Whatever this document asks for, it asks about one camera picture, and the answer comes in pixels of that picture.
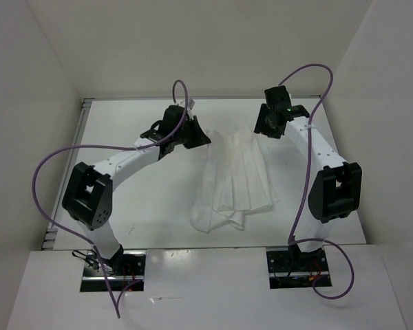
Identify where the white pleated skirt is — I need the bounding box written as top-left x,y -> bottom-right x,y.
190,128 -> 279,233

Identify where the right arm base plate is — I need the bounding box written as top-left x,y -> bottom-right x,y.
266,247 -> 332,289

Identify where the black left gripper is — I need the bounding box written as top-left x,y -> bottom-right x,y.
172,115 -> 209,149

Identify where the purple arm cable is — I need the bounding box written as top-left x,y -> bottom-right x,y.
32,79 -> 190,319
277,64 -> 356,300

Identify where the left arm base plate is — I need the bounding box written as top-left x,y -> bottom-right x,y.
72,250 -> 147,293

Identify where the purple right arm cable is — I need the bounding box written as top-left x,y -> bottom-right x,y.
277,64 -> 356,300

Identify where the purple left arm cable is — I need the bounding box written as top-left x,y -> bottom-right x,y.
32,79 -> 190,319

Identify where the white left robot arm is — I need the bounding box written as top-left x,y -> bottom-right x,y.
62,104 -> 211,275

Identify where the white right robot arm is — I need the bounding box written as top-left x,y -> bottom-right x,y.
254,86 -> 362,270

